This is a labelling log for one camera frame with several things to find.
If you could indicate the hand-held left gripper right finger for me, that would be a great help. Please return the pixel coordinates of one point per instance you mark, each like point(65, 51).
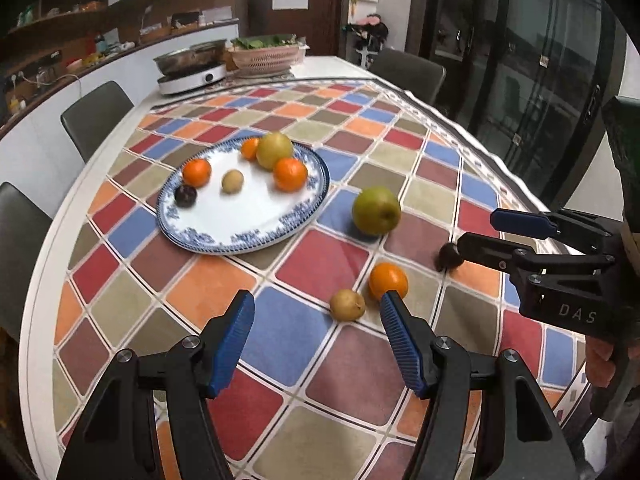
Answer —
point(402, 345)

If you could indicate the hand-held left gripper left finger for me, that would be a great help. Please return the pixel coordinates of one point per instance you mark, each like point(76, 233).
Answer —
point(232, 345)

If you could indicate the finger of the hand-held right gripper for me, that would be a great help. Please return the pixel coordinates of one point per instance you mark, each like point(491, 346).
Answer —
point(520, 222)
point(495, 252)

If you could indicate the dark plum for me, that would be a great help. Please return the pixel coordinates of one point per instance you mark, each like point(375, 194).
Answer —
point(185, 195)
point(446, 258)

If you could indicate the orange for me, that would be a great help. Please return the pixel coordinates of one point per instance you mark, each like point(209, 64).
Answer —
point(196, 172)
point(388, 279)
point(250, 148)
point(290, 174)

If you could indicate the brown kiwi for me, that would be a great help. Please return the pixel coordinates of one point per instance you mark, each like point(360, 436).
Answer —
point(347, 305)
point(232, 181)

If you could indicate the blue rimmed white plate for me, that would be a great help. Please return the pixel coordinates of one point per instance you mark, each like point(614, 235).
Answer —
point(240, 220)

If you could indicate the green pear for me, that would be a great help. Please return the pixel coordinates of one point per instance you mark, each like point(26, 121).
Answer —
point(376, 211)

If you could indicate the yellow pear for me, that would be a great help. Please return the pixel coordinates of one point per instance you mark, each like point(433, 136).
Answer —
point(274, 150)

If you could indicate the person's right hand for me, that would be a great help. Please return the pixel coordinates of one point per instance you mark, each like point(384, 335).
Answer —
point(598, 365)

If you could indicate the colourful checked tablecloth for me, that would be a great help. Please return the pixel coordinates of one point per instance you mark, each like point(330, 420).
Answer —
point(325, 260)

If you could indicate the glass sliding door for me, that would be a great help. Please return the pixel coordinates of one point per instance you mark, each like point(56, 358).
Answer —
point(525, 60)

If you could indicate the grey dining chair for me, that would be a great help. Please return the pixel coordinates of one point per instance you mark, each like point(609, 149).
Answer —
point(97, 115)
point(20, 250)
point(407, 72)

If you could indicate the pink and black toy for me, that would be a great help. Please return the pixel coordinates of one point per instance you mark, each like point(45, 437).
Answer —
point(370, 25)

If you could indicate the white induction cooker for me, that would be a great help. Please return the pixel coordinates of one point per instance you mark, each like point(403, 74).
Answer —
point(192, 81)

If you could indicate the white kitchen counter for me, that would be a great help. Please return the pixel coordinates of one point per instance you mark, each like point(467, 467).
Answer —
point(45, 135)

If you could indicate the pink plastic basket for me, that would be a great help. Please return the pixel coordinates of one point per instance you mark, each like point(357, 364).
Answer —
point(262, 61)

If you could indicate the brown door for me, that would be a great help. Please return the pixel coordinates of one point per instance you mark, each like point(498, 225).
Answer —
point(325, 10)

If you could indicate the steel pot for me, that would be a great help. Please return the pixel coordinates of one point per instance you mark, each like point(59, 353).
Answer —
point(190, 57)

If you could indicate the green leafy vegetables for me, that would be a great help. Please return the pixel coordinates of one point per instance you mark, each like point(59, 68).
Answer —
point(262, 41)

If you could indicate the wooden wall shelf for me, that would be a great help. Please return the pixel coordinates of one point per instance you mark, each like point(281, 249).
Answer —
point(75, 20)

